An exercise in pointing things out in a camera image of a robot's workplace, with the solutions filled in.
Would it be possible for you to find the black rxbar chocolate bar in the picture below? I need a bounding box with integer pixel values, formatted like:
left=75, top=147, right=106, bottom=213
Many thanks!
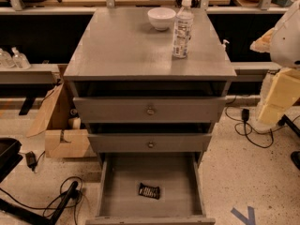
left=138, top=183, right=160, bottom=200

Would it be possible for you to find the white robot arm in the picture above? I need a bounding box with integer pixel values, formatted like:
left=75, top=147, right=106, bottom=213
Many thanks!
left=250, top=1, right=300, bottom=130

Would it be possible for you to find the grey wooden drawer cabinet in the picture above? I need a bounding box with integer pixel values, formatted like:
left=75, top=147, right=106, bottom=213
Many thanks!
left=64, top=7, right=236, bottom=165

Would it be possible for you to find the grey top drawer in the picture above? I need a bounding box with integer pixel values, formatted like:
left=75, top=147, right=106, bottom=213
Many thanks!
left=73, top=97, right=225, bottom=123

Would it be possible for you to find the grey middle drawer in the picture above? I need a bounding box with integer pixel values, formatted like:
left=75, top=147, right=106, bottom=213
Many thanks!
left=88, top=133, right=212, bottom=153

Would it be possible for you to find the grey open bottom drawer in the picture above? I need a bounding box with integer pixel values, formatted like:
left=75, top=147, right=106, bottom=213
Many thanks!
left=85, top=153, right=215, bottom=225

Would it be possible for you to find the white ceramic bowl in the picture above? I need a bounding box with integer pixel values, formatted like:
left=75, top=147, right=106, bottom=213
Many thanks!
left=147, top=7, right=176, bottom=31

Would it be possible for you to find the clear plastic water bottle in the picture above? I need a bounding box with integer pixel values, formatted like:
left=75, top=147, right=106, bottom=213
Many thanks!
left=172, top=0, right=194, bottom=58

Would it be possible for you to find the small white pump bottle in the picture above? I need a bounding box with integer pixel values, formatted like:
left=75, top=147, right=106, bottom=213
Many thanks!
left=222, top=39, right=230, bottom=52

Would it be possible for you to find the black power adapter right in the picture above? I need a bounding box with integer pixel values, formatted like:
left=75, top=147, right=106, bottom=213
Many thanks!
left=241, top=109, right=249, bottom=122

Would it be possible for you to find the black power adapter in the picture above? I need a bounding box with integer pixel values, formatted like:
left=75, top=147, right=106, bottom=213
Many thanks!
left=25, top=151, right=37, bottom=171
left=241, top=109, right=249, bottom=122

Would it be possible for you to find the open cardboard box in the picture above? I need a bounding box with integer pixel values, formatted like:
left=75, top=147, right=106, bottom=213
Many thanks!
left=26, top=83, right=96, bottom=158

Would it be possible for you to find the black power adapter left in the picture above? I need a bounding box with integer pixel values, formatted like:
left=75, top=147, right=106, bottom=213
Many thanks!
left=25, top=151, right=37, bottom=171

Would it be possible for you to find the clear sanitizer pump bottle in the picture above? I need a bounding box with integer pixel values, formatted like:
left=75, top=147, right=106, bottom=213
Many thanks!
left=12, top=47, right=31, bottom=69

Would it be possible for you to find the black bin left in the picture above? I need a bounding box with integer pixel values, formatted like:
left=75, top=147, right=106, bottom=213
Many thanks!
left=0, top=138, right=23, bottom=183

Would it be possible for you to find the black chair base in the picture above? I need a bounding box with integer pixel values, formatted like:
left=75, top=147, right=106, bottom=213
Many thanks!
left=277, top=112, right=300, bottom=171

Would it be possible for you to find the black stand base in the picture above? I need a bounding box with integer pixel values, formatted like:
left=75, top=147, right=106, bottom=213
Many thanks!
left=0, top=180, right=80, bottom=225

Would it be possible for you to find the black cable on floor right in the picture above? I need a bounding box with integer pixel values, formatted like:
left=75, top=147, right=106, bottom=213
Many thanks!
left=224, top=106, right=282, bottom=149

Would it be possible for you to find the black cable on floor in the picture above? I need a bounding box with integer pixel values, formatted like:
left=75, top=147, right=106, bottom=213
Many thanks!
left=0, top=175, right=85, bottom=225
left=224, top=106, right=282, bottom=149

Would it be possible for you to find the black cable on floor left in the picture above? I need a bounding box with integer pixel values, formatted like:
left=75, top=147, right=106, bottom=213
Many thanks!
left=0, top=175, right=85, bottom=225

